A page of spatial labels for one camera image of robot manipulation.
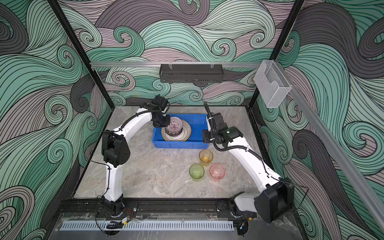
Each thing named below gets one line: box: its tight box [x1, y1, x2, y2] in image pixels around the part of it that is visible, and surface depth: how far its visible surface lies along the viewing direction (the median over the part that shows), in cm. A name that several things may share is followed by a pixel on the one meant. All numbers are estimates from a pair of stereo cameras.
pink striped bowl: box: [165, 116, 183, 136], surface depth 97 cm
